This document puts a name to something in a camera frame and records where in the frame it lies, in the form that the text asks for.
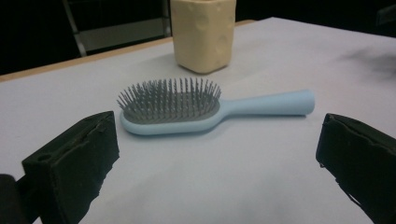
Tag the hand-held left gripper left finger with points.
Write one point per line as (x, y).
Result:
(74, 161)

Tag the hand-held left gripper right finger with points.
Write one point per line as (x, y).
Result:
(364, 161)

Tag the light blue hairbrush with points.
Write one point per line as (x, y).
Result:
(264, 104)

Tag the cream holder cup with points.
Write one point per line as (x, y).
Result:
(202, 34)

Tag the grey metal stand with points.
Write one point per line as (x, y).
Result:
(121, 35)

